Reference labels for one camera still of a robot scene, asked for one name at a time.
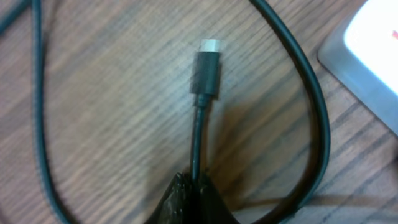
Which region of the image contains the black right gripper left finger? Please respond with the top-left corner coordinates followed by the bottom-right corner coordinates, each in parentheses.
top-left (146, 173), bottom-right (195, 224)

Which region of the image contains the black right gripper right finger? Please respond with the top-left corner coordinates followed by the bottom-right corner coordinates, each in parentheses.
top-left (195, 174), bottom-right (239, 224)

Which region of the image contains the black USB charging cable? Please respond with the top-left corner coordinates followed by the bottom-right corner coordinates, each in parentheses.
top-left (0, 0), bottom-right (331, 224)

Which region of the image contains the white power strip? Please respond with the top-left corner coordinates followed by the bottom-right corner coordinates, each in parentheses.
top-left (317, 0), bottom-right (397, 133)

